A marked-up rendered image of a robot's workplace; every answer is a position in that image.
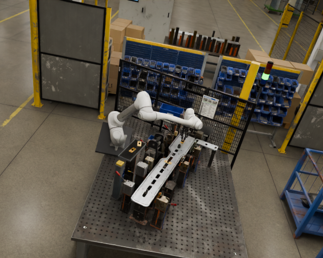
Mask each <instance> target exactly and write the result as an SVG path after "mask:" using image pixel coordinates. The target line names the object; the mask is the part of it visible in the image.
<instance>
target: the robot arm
mask: <svg viewBox="0 0 323 258"><path fill-rule="evenodd" d="M138 111H139V113H138V117H139V119H141V120H144V121H155V120H160V119H167V120H170V121H174V122H177V123H180V124H183V128H180V135H181V142H182V140H183V137H184V136H183V135H184V132H185V137H184V140H183V142H184V141H185V139H186V138H187V137H188V135H189V133H190V132H191V131H189V127H192V128H195V129H197V130H199V129H201V128H202V126H203V123H202V122H201V120H200V119H198V118H197V117H196V116H195V115H194V110H193V109H191V108H189V109H187V110H186V112H185V115H184V119H181V118H178V117H175V116H172V115H169V114H165V113H160V112H155V111H153V109H152V104H151V99H150V96H149V94H148V93H147V92H145V91H142V92H139V93H138V95H137V98H136V100H135V102H134V103H133V104H132V105H131V106H129V107H128V108H126V109H125V110H124V111H122V112H121V113H119V112H117V111H112V112H111V113H110V114H109V116H108V125H109V129H110V138H111V143H110V146H115V150H117V148H118V147H119V148H122V149H124V145H125V141H126V138H127V135H124V132H123V127H122V126H123V124H124V123H125V120H126V119H128V118H129V117H131V116H132V115H134V114H135V113H137V112H138ZM182 130H183V134H182ZM187 132H188V134H187Z"/></svg>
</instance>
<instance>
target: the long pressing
mask: <svg viewBox="0 0 323 258"><path fill-rule="evenodd" d="M195 140H196V139H195V138H193V137H190V136H188V137H187V138H186V139H185V142H184V143H183V144H182V143H180V142H181V135H180V133H179V134H178V135H177V137H176V138H175V139H174V141H173V142H172V143H171V144H170V146H169V147H168V149H169V151H170V154H169V155H168V157H166V158H161V159H160V160H159V161H158V162H157V164H156V165H155V166H154V167H153V169H152V170H151V171H150V173H149V174H148V175H147V176H146V178H145V179H144V180H143V182H142V183H141V185H140V186H139V187H138V188H137V190H136V191H135V192H134V194H133V195H132V196H131V200H132V201H133V202H135V203H137V204H139V205H141V206H144V207H148V206H149V205H150V204H151V202H152V201H153V199H154V198H155V196H156V195H157V193H158V192H159V190H160V189H161V187H162V186H163V184H164V183H165V181H166V180H167V179H168V177H169V176H170V174H171V173H172V171H173V170H174V168H175V167H176V165H177V164H178V162H179V161H180V159H181V158H182V157H183V156H185V155H186V154H187V152H188V151H189V149H190V148H191V146H192V145H193V143H194V141H195ZM179 144H180V148H177V147H178V145H179ZM175 150H178V151H177V152H175ZM173 153H175V156H173V155H172V154H173ZM170 157H173V158H172V160H171V161H170V162H172V164H168V165H167V167H166V168H163V166H164V165H165V164H166V162H164V161H165V160H169V158H170ZM161 169H164V171H163V172H162V173H160V170H161ZM158 174H159V175H160V176H159V178H158V179H157V178H156V176H157V175H158ZM153 180H156V182H155V183H154V184H151V183H152V181H153ZM149 186H152V188H151V189H150V190H149V191H148V192H147V194H146V196H145V197H142V195H143V194H144V192H146V189H147V188H148V187H149Z"/></svg>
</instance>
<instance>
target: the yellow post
mask: <svg viewBox="0 0 323 258"><path fill-rule="evenodd" d="M259 66H260V63H259V62H255V61H252V62H251V65H250V68H249V71H248V73H247V76H246V80H245V83H244V86H243V89H242V91H241V94H240V98H242V99H245V100H248V97H249V94H250V92H251V89H252V86H253V83H254V80H255V77H256V74H257V72H258V69H259ZM238 103H239V104H238ZM238 103H237V106H238V107H236V109H235V111H234V114H233V117H232V120H233V121H231V123H230V124H233V125H234V126H237V127H238V125H239V124H238V123H236V121H237V122H240V120H239V119H241V116H242V114H243V113H242V112H243V111H244V108H245V105H246V102H243V101H239V100H238ZM244 104H245V105H244ZM239 106H240V108H239ZM241 108H243V109H241ZM236 110H237V111H236ZM239 111H240V112H239ZM236 114H237V115H236ZM238 115H240V116H238ZM234 117H235V118H236V119H235V118H234ZM237 118H238V119H237ZM234 121H235V122H234ZM231 128H232V127H231ZM231 128H230V127H229V129H228V132H227V135H226V137H227V138H225V140H226V141H224V143H225V144H223V147H222V148H223V149H225V150H227V151H228V150H229V149H230V146H231V143H232V141H233V140H232V139H233V138H234V137H233V136H235V133H236V131H235V129H233V128H232V129H231ZM229 131H231V132H229ZM232 132H233V133H232ZM229 135H230V136H229ZM231 135H232V136H231ZM228 138H231V139H228ZM227 141H228V142H227ZM228 145H230V146H228ZM225 147H226V148H227V149H226V148H225ZM228 148H229V149H228Z"/></svg>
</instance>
